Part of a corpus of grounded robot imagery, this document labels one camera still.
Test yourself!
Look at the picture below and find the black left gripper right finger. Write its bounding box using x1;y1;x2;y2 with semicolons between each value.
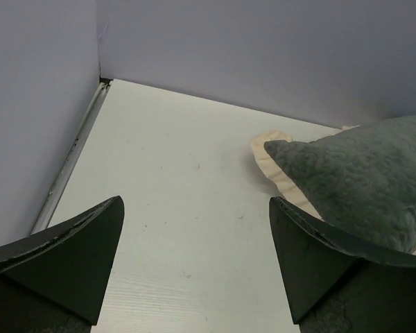
269;197;416;332

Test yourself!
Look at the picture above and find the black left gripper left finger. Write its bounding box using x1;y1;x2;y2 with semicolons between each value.
0;196;124;332

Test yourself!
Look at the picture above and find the green and cream pillowcase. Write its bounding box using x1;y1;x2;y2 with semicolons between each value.
250;116;416;255

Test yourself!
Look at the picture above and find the aluminium table edge rail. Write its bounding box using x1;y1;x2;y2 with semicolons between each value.
31;78;112;234

